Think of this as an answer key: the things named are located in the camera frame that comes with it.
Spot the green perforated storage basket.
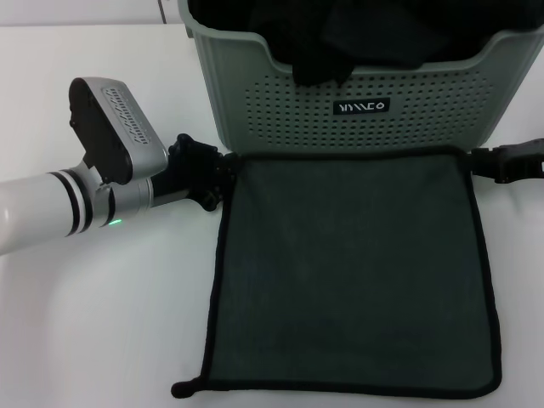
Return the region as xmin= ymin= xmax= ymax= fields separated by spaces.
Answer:
xmin=178 ymin=0 xmax=544 ymax=156

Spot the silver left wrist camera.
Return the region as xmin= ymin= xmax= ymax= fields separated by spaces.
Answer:
xmin=68 ymin=76 xmax=170 ymax=186

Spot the dark folded cloth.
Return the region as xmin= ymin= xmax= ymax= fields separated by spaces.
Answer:
xmin=322 ymin=0 xmax=451 ymax=70

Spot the green and yellow towel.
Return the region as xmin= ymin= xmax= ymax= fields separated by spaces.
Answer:
xmin=171 ymin=145 xmax=503 ymax=389

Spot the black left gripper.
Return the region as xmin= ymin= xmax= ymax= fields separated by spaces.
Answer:
xmin=151 ymin=133 xmax=241 ymax=213

